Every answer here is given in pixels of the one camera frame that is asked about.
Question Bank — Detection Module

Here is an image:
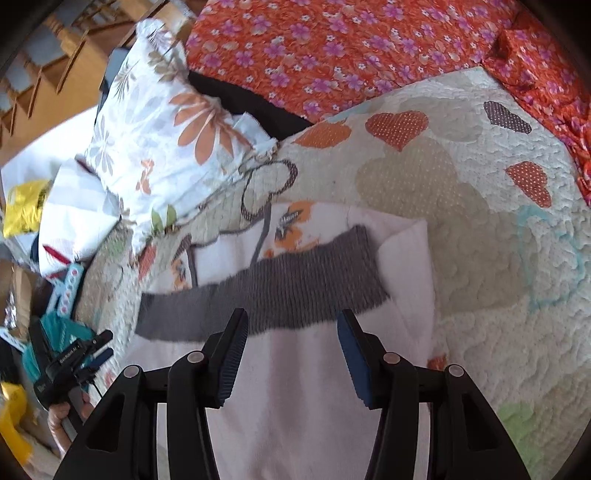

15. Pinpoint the pale pink garment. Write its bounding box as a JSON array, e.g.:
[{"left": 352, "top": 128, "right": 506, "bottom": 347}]
[{"left": 124, "top": 200, "right": 438, "bottom": 480}]

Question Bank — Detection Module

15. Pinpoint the yellow plastic bag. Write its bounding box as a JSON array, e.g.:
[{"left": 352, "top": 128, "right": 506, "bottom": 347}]
[{"left": 2, "top": 180, "right": 52, "bottom": 239}]

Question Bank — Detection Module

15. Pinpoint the blue card with round dots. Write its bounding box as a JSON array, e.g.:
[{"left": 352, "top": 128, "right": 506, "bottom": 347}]
[{"left": 45, "top": 262, "right": 87, "bottom": 320}]

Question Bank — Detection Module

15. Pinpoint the white paper bag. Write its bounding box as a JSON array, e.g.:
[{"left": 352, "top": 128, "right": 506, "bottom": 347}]
[{"left": 38, "top": 158, "right": 122, "bottom": 278}]

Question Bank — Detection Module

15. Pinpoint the white floral pillow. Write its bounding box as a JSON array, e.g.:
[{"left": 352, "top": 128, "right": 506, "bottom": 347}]
[{"left": 85, "top": 18, "right": 281, "bottom": 256}]

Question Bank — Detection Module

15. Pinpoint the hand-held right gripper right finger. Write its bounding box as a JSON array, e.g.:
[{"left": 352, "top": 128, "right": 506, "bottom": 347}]
[{"left": 337, "top": 308, "right": 532, "bottom": 480}]

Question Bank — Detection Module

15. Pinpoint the wooden stair railing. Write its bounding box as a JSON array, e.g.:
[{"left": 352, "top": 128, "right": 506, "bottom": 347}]
[{"left": 0, "top": 0, "right": 197, "bottom": 160}]

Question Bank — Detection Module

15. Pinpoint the person's left hand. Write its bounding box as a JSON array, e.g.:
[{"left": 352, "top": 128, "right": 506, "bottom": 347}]
[{"left": 48, "top": 390, "right": 93, "bottom": 459}]

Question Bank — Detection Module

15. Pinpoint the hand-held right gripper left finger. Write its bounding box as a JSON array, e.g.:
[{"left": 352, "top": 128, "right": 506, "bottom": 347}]
[{"left": 53, "top": 308, "right": 250, "bottom": 480}]

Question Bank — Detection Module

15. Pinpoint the orange floral bed sheet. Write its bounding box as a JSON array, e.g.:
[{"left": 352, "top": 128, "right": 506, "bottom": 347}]
[{"left": 185, "top": 0, "right": 591, "bottom": 206}]

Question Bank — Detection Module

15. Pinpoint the teal printed pack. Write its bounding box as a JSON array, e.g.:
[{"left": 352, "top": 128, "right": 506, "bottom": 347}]
[{"left": 22, "top": 308, "right": 96, "bottom": 384}]

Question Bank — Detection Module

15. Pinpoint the heart patterned quilt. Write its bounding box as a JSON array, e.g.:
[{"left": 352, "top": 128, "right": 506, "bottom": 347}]
[{"left": 74, "top": 67, "right": 591, "bottom": 480}]

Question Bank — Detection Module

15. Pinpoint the yellow plastic object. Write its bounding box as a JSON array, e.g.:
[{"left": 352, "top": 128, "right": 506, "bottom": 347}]
[{"left": 0, "top": 382, "right": 29, "bottom": 464}]

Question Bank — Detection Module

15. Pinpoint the black cloth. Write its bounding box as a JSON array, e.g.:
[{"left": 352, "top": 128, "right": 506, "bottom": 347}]
[{"left": 187, "top": 71, "right": 315, "bottom": 140}]

